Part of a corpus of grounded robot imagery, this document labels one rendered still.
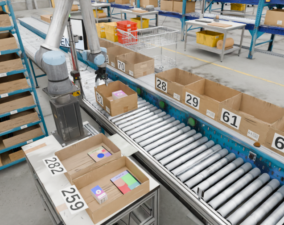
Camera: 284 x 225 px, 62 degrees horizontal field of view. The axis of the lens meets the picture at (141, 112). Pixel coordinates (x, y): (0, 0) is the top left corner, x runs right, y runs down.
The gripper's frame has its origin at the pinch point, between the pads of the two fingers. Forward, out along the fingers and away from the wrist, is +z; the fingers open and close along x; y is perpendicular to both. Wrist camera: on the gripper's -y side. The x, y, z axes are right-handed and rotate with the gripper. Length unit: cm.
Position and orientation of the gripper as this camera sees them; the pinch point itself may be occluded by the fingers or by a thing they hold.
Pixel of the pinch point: (101, 86)
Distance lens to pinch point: 230.8
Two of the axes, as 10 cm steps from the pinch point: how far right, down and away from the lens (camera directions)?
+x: 8.1, -2.2, 5.4
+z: -0.6, 8.9, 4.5
